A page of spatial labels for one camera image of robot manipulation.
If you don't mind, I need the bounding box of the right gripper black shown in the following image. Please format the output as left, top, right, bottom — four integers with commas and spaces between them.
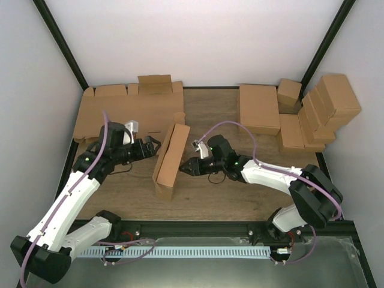
179, 157, 226, 176

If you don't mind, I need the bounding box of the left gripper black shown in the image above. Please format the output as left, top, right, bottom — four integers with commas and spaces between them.
113, 136, 162, 165

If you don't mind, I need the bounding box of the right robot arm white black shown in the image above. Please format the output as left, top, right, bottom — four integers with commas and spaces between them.
179, 135, 343, 242

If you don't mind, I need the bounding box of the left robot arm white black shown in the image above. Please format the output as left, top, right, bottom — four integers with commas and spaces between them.
10, 121, 161, 284

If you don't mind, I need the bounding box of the large folded cardboard box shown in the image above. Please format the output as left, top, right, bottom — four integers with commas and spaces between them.
238, 84, 280, 136

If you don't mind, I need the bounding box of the small folded box at back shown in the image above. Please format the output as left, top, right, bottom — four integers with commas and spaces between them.
277, 79, 302, 107

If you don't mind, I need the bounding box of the lower folded box right stack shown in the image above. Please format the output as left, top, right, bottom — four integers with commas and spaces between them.
298, 107, 336, 152

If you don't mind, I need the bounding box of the folded box stack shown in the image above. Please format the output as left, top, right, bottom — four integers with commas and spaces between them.
298, 107, 336, 152
316, 74, 361, 125
302, 87, 338, 132

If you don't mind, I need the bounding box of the middle folded box right stack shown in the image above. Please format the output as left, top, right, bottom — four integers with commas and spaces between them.
302, 87, 338, 132

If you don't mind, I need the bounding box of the top folded box right stack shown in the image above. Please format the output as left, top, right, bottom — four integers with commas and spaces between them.
316, 74, 361, 125

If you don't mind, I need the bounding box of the stack of flat cardboard blanks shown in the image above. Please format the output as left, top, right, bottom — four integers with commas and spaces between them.
73, 74, 184, 143

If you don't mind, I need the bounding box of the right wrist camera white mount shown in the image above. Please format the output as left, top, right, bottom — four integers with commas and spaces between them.
192, 140, 209, 159

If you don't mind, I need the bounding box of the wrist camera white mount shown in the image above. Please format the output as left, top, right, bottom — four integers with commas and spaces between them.
123, 120, 139, 145
192, 140, 209, 159

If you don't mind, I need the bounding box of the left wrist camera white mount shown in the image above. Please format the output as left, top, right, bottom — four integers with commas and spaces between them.
123, 120, 139, 145

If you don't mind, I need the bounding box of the light blue slotted cable duct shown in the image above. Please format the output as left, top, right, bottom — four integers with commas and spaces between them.
79, 246, 271, 260

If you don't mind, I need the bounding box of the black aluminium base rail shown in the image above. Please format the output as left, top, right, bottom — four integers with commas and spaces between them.
71, 220, 355, 241

